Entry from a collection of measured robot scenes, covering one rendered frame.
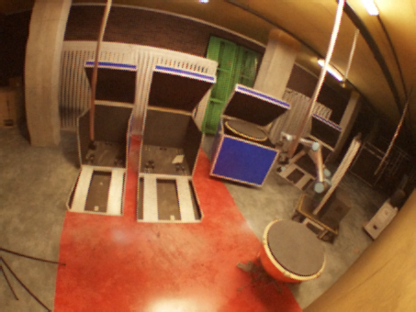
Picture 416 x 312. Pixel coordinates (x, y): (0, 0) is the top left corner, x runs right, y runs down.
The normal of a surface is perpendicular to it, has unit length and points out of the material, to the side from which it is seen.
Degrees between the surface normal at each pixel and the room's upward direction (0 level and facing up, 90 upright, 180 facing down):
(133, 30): 90
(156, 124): 90
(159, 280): 0
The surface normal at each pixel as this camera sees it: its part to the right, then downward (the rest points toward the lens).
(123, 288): 0.26, -0.85
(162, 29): 0.33, 0.53
